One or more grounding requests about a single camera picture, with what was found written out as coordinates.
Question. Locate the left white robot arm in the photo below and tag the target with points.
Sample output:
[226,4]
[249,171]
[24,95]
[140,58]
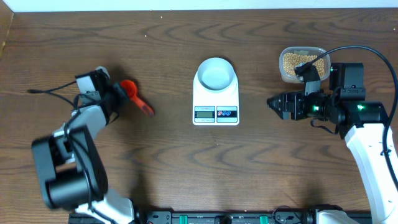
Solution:
[69,168]

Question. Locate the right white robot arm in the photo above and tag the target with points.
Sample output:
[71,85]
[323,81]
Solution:
[361,124]

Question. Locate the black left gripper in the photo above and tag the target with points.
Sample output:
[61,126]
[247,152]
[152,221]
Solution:
[123,98]

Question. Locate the clear plastic soybean container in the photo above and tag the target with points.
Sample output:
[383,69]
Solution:
[293,57]

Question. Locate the white round bowl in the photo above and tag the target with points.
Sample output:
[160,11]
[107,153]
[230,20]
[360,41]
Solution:
[216,74]

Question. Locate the white digital kitchen scale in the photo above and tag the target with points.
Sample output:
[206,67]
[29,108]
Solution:
[218,107]

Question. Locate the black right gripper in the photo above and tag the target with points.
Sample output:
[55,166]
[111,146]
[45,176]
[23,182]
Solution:
[286,99]

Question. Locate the red plastic measuring scoop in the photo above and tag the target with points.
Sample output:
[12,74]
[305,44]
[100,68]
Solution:
[133,93]

